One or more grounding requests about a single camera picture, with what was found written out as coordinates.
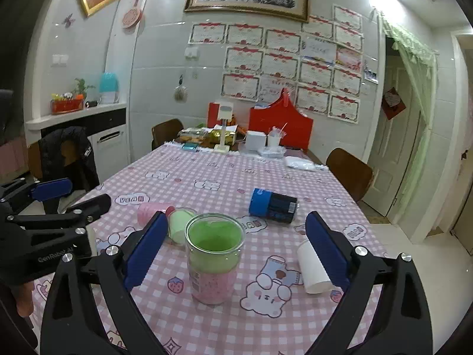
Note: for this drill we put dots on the glass jar with nested cups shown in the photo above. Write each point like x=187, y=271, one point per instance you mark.
x=214, y=266

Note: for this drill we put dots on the black jacket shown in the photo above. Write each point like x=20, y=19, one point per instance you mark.
x=81, y=166

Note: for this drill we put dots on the white paper cup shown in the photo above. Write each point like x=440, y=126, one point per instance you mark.
x=310, y=270

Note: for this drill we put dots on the white and black cabinet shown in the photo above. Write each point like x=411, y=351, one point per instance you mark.
x=111, y=148

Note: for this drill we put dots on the brown wooden chair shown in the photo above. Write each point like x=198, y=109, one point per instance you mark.
x=351, y=173
x=164, y=131
x=33, y=159

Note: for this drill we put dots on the pink checked tablecloth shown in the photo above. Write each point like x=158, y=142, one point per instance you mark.
x=221, y=177

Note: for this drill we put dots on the white wall socket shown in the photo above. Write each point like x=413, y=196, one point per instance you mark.
x=192, y=53

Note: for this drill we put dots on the small green plant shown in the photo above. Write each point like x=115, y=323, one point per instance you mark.
x=82, y=87

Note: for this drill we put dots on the gold snack packet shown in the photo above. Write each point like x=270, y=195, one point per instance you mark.
x=214, y=137

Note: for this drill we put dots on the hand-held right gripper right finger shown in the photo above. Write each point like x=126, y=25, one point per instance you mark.
x=327, y=251

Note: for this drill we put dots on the white square box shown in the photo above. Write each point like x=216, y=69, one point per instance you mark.
x=255, y=141

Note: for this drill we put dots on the white light switch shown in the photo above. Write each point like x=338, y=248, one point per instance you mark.
x=60, y=60

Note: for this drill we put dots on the person's left hand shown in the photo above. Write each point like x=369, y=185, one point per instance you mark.
x=24, y=299

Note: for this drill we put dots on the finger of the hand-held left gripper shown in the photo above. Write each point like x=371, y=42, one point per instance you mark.
x=92, y=207
x=51, y=188

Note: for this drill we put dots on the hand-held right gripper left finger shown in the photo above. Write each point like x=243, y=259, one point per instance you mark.
x=147, y=251

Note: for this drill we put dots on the red heart door decoration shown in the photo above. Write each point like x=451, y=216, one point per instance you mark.
x=393, y=102

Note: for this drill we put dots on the red paper bag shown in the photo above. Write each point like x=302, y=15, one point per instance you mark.
x=292, y=129

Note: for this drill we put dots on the pink cup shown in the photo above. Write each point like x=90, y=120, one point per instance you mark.
x=151, y=212

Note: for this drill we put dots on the plastic cup with straws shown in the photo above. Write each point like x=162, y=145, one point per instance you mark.
x=275, y=139

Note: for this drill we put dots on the dark snack packet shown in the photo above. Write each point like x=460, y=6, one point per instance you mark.
x=192, y=135

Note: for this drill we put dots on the green cup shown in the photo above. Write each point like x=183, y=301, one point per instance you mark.
x=181, y=225

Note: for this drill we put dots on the white panel door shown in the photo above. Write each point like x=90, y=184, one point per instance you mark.
x=384, y=155

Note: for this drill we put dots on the pink round wall ornament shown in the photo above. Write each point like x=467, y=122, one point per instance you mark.
x=132, y=17

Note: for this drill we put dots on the group of wall certificates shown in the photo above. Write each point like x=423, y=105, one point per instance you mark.
x=281, y=63

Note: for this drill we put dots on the hanging mesh bag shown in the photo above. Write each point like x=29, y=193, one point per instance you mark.
x=180, y=92

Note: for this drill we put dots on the blue and black can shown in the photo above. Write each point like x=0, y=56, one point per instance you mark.
x=273, y=205

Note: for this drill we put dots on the butterfly wall sticker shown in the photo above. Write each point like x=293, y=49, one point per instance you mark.
x=68, y=20

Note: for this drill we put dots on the small wall photo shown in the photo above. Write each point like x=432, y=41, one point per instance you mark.
x=370, y=72

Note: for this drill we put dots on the white desk lamp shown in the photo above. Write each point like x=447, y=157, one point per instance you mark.
x=224, y=133

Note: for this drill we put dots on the blue and white humidifier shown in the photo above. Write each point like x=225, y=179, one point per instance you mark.
x=109, y=85

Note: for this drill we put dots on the red box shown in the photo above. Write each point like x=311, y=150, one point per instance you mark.
x=213, y=114

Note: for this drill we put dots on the red tray with trinkets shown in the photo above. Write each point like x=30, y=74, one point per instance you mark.
x=66, y=106

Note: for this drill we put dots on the white plastic bag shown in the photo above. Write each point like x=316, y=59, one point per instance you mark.
x=305, y=163

